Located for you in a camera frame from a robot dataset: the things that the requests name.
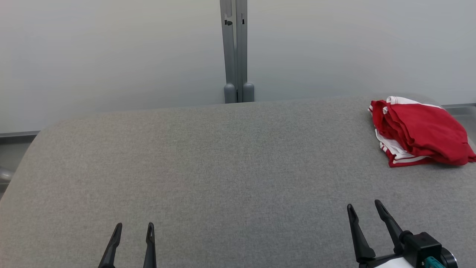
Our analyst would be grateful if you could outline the grey partition base rail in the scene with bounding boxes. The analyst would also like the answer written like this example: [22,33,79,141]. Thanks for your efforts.
[0,130,41,139]
[441,103,476,111]

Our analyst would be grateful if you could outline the grey double partition post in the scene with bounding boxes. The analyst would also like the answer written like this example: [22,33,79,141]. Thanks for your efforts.
[219,0,255,104]

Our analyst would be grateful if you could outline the red white sports shorts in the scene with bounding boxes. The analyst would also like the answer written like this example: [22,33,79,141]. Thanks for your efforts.
[371,96,476,166]

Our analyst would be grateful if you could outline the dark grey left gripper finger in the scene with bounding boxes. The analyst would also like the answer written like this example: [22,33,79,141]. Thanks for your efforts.
[143,222,157,268]
[98,223,123,268]

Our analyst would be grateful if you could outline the red white basketball jersey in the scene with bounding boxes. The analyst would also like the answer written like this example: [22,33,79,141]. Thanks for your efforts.
[368,100,435,168]

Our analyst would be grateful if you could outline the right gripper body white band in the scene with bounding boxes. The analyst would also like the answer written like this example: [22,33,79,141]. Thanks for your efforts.
[358,253,424,268]

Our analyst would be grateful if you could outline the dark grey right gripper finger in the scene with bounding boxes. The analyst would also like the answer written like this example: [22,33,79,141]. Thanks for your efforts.
[374,200,404,253]
[347,204,376,263]

